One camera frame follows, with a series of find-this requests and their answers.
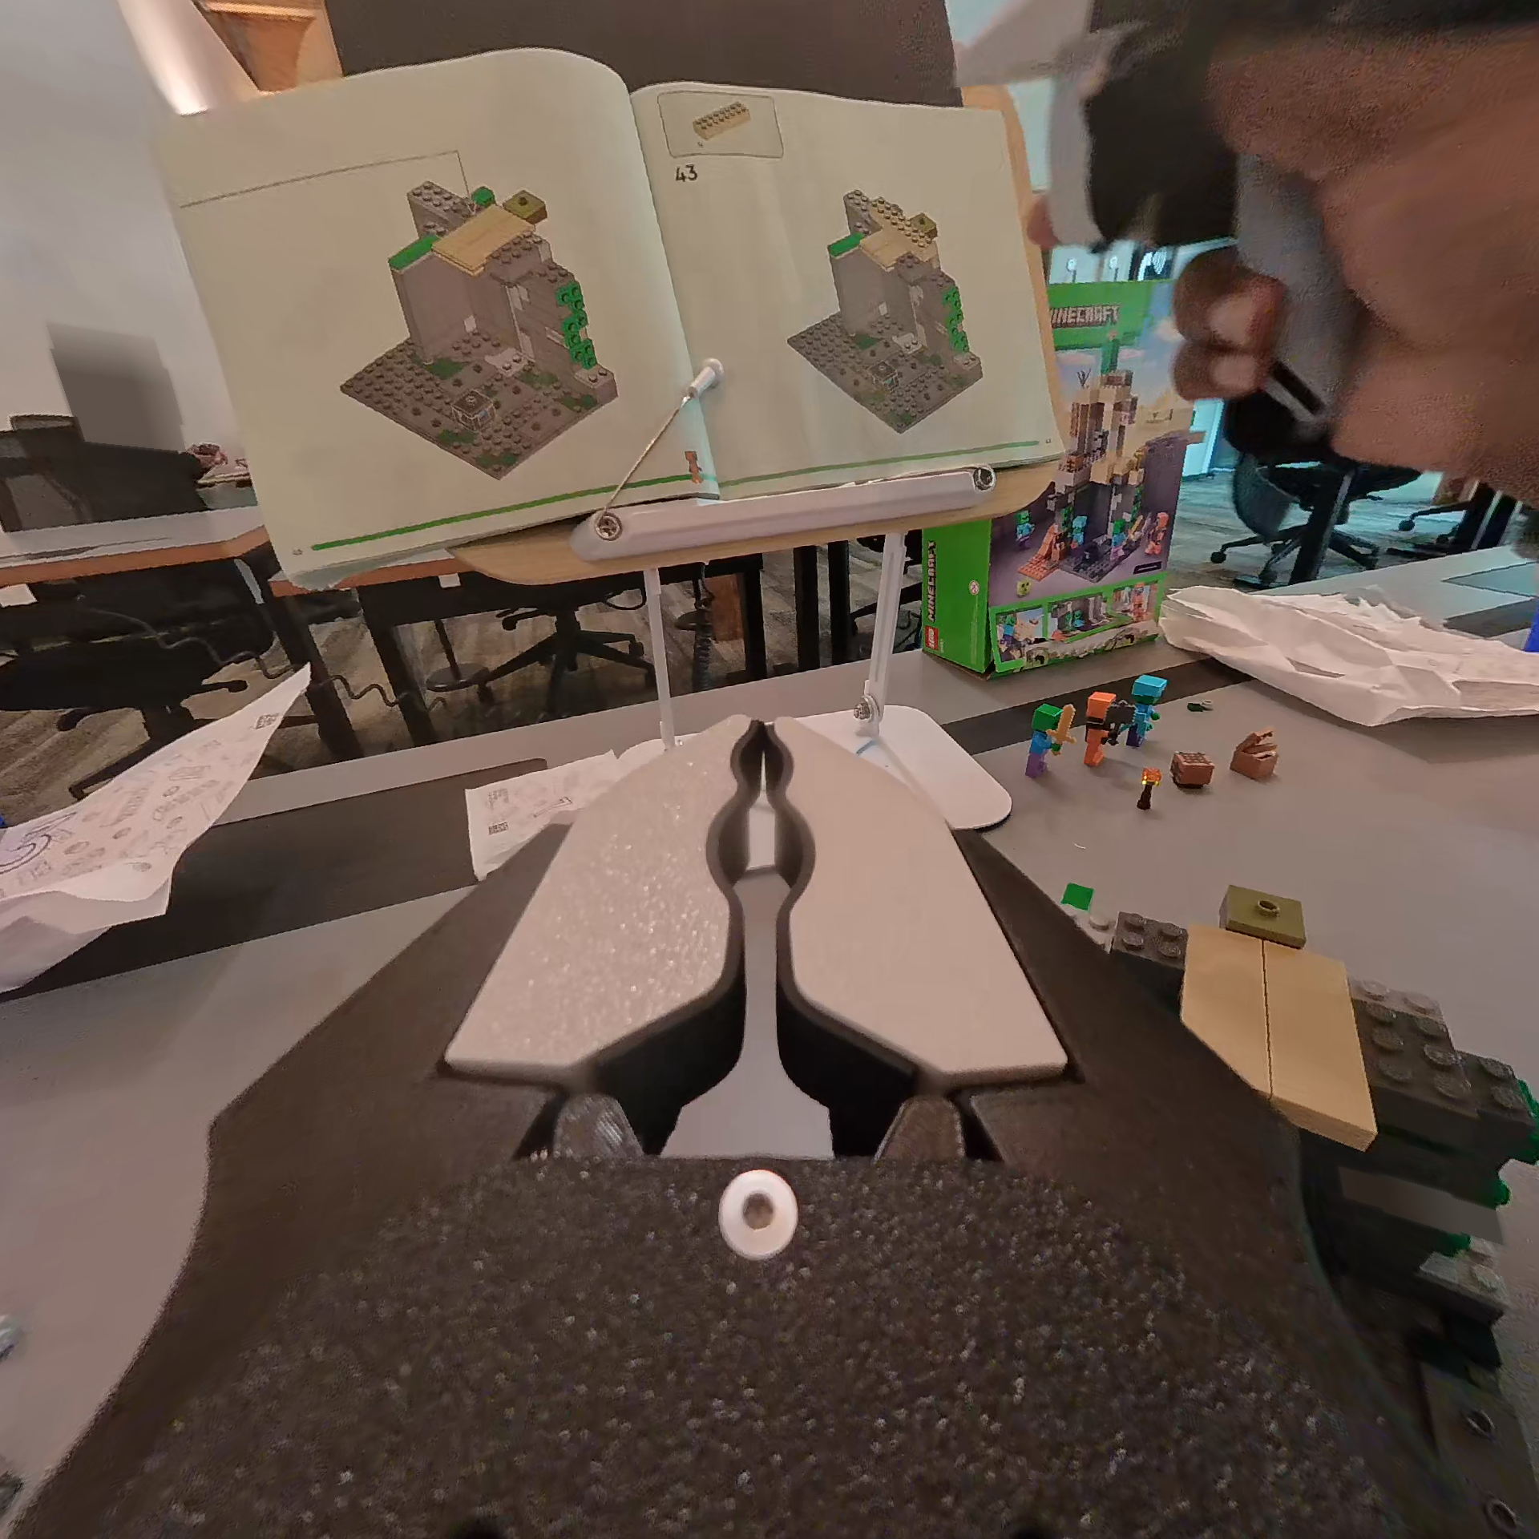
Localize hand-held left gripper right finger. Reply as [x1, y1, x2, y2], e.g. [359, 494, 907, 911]
[768, 715, 1072, 1159]

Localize small white paper leaflet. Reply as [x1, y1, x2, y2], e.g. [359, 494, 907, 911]
[467, 752, 618, 882]

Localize grey green toy brick model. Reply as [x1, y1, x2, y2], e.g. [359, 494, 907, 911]
[1061, 882, 1539, 1539]

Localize black office chair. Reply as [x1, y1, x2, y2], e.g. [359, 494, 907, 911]
[1208, 452, 1426, 594]
[0, 415, 284, 724]
[422, 565, 656, 724]

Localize wooden background desk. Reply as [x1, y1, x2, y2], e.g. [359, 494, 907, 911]
[0, 506, 772, 772]

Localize dark grey panel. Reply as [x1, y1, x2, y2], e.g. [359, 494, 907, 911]
[324, 0, 957, 111]

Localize green purple toy figure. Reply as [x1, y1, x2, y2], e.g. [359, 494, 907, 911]
[1024, 701, 1085, 781]

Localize large white paper sheet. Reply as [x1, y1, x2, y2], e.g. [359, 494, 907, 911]
[0, 666, 315, 996]

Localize grey desk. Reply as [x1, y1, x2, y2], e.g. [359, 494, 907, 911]
[0, 547, 1539, 1539]

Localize green toy set box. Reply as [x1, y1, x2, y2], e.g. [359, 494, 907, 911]
[920, 276, 1195, 681]

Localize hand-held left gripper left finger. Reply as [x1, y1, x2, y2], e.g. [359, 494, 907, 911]
[442, 715, 770, 1155]

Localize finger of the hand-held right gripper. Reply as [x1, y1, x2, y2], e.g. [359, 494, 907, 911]
[1041, 61, 1103, 252]

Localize open instruction booklet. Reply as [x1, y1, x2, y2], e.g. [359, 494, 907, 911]
[156, 48, 1065, 591]

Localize crumpled white paper bag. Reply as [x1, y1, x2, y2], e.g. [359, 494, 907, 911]
[1156, 583, 1539, 732]

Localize white book stand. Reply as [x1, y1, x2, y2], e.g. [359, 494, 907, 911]
[455, 85, 1048, 833]

